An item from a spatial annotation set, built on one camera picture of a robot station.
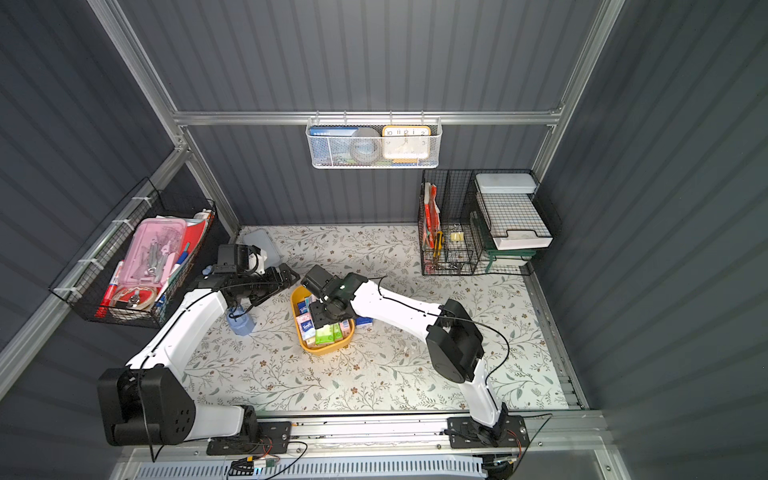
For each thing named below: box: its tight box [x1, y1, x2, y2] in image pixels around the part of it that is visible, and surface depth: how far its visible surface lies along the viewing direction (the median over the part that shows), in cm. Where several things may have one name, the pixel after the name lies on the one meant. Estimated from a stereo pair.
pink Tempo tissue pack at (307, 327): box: [296, 312, 316, 344], surface depth 88 cm
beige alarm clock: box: [382, 125, 432, 164], surface depth 90 cm
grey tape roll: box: [349, 127, 383, 164], surface depth 89 cm
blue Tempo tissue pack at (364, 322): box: [355, 316, 374, 329], surface depth 93 cm
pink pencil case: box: [120, 218, 186, 287], surface depth 73 cm
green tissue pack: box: [315, 323, 335, 345], surface depth 84 cm
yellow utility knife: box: [433, 231, 444, 258], surface depth 114 cm
